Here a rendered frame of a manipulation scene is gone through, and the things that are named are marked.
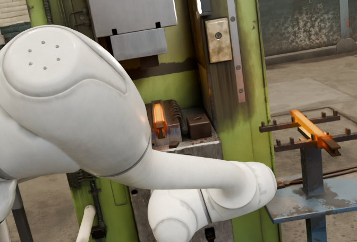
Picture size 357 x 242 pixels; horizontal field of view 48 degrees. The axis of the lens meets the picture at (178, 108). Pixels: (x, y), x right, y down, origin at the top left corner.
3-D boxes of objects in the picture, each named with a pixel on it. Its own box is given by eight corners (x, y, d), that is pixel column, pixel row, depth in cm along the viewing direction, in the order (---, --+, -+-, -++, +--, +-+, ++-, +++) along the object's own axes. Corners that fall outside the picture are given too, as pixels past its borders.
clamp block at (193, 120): (212, 136, 158) (210, 121, 156) (191, 140, 158) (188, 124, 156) (207, 127, 170) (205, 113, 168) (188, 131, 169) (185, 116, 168)
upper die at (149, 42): (168, 52, 148) (163, 27, 146) (114, 61, 148) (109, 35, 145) (162, 42, 189) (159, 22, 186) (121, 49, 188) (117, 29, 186)
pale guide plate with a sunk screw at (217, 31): (232, 59, 163) (227, 17, 159) (210, 63, 163) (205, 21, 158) (231, 59, 165) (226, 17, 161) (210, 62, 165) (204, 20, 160)
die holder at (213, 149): (234, 242, 164) (221, 140, 152) (143, 258, 162) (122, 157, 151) (212, 183, 218) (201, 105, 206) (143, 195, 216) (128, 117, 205)
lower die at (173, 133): (182, 141, 158) (179, 121, 155) (132, 150, 157) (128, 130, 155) (174, 113, 198) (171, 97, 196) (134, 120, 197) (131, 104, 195)
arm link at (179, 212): (155, 225, 97) (206, 208, 97) (158, 265, 82) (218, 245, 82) (141, 187, 95) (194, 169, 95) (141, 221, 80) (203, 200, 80)
